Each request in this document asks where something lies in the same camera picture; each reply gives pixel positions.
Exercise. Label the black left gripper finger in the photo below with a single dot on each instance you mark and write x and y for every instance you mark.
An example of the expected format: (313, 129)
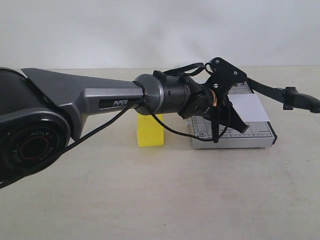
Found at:
(234, 121)

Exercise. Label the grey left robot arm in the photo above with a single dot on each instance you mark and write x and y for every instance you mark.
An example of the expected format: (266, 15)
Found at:
(43, 112)

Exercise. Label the white paper sheet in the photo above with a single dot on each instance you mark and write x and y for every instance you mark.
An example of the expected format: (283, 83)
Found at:
(249, 107)

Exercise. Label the yellow foam block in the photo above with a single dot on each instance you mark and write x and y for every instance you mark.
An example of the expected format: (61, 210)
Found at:
(149, 132)

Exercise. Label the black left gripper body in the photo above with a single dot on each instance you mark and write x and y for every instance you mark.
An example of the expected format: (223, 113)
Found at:
(208, 104)

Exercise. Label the black cutter blade arm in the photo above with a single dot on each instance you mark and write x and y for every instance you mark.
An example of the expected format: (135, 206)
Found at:
(289, 96)

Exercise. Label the grey paper cutter base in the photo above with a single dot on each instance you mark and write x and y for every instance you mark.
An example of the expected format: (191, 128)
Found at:
(258, 134)

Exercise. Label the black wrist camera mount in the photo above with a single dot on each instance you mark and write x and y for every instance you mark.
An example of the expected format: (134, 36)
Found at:
(223, 76)

